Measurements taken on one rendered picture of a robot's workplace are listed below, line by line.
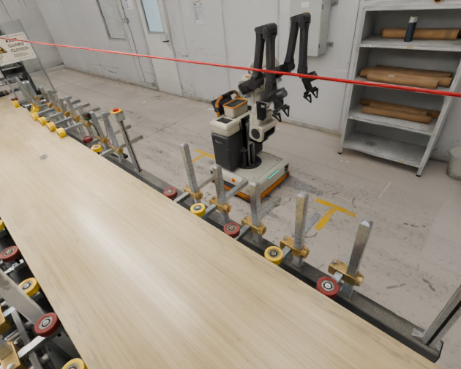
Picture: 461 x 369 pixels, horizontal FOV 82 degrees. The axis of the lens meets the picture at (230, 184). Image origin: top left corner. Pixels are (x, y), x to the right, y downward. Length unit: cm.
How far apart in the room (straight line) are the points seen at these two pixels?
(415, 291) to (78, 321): 209
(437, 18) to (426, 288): 238
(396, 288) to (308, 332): 139
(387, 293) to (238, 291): 142
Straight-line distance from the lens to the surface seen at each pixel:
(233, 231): 131
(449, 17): 344
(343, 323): 110
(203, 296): 114
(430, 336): 134
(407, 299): 236
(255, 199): 129
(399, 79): 319
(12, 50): 501
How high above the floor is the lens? 187
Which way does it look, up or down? 37 degrees down
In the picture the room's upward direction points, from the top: 7 degrees counter-clockwise
